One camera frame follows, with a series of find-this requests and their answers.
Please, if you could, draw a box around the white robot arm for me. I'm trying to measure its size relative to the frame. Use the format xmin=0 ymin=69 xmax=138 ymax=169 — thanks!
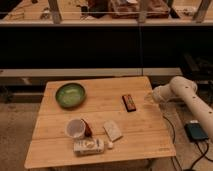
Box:
xmin=144 ymin=76 xmax=213 ymax=142

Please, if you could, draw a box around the black floor cable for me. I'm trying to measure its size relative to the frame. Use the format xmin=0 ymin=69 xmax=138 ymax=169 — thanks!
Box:
xmin=163 ymin=114 xmax=213 ymax=171

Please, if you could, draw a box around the small white carton box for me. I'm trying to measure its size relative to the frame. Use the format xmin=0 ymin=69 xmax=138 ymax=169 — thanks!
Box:
xmin=73 ymin=138 xmax=105 ymax=155

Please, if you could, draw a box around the white plastic cup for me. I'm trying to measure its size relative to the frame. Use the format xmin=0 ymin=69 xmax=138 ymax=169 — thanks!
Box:
xmin=65 ymin=119 xmax=86 ymax=139

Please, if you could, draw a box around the dark red small object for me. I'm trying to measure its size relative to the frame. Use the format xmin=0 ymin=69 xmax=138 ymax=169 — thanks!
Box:
xmin=82 ymin=119 xmax=92 ymax=137

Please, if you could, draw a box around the small white ball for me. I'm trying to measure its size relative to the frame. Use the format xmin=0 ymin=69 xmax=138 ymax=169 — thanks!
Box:
xmin=107 ymin=142 xmax=114 ymax=149

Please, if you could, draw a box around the green ceramic bowl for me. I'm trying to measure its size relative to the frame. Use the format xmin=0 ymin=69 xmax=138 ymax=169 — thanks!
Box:
xmin=55 ymin=83 xmax=86 ymax=108

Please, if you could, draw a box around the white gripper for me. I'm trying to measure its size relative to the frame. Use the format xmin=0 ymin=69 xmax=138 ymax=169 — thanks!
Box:
xmin=144 ymin=84 xmax=173 ymax=103

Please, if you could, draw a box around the dark brown eraser block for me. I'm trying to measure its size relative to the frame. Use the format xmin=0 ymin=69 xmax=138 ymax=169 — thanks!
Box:
xmin=122 ymin=94 xmax=136 ymax=112

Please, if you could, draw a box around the wooden folding table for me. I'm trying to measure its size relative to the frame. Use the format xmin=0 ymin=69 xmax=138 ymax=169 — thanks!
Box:
xmin=25 ymin=76 xmax=176 ymax=169

